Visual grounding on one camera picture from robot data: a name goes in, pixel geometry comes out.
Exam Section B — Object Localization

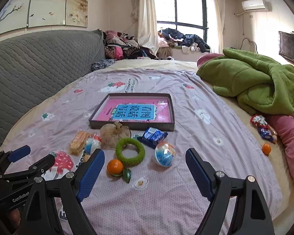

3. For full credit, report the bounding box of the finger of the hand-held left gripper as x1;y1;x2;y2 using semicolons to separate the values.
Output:
0;154;56;184
0;145;31;175

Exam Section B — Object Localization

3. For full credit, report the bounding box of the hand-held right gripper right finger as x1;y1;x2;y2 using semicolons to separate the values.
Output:
185;148;276;235

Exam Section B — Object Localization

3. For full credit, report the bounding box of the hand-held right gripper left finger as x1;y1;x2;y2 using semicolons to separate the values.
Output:
16;149;106;235

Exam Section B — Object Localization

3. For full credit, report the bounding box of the plastic toy ball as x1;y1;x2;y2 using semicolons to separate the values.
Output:
155;141;176;167
84;133;102;155

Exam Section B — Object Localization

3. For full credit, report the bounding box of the orange cracker packet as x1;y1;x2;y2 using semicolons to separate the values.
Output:
70;131;91;155

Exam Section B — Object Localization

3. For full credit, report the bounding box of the green fuzzy ring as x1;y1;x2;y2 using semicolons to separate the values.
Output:
116;138;146;165

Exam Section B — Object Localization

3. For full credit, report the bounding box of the beige mesh pouch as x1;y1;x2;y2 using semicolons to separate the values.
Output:
100;122;132;149

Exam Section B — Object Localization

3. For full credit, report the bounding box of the dark shallow cardboard box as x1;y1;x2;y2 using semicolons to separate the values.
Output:
89;93;175;131

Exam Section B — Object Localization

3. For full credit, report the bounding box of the person's left hand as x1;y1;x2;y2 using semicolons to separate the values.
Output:
10;209;21;227

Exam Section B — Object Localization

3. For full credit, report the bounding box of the lilac strawberry print blanket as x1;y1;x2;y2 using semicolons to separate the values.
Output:
0;69;285;235

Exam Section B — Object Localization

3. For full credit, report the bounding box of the dark blue snack packet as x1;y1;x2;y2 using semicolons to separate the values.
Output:
257;126;277;144

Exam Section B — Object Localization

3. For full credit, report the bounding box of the red white snack packet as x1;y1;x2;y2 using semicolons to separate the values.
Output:
250;114;269;128

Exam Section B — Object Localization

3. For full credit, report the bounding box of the grey quilted headboard cover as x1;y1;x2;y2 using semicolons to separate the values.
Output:
0;29;106;156

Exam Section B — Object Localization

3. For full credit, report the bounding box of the pink book with blue label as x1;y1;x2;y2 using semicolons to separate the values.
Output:
94;97;173;123

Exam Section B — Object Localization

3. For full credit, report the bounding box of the pink pillow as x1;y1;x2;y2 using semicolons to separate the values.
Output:
267;113;294;180

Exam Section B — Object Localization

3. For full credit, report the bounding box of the green fleece blanket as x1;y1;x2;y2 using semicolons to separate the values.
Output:
196;48;294;115

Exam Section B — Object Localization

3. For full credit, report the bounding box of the dark floral cloth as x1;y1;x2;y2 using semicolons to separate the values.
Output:
92;59;114;72

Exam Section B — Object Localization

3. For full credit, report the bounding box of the pink fleece cloth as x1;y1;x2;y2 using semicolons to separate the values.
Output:
197;53;224;68

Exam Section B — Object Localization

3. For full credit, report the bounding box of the pile of mixed clothes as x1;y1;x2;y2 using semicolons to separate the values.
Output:
104;30;160;60

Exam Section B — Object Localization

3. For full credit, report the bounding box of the pile of dark clothes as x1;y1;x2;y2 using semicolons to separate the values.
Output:
158;28;211;53

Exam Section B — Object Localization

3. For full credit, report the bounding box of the cream window curtain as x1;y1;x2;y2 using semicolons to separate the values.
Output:
209;0;227;54

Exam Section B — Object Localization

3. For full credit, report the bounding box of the black framed window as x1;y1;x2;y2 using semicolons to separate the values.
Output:
153;0;209;47

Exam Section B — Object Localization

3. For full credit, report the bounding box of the long sheer white curtain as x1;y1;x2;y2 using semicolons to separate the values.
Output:
137;0;160;59

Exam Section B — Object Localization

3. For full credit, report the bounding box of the white air conditioner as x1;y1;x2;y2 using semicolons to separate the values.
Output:
241;0;270;12

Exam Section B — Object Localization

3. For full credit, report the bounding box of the white cable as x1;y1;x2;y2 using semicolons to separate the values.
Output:
240;38;258;53

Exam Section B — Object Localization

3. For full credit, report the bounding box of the floral wall painting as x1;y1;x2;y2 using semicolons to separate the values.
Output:
0;0;89;38

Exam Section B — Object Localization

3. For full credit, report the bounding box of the black wall television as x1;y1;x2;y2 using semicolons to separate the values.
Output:
279;31;294;68

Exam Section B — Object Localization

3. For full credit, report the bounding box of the white air conditioner hose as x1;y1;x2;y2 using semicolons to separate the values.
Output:
233;11;245;37

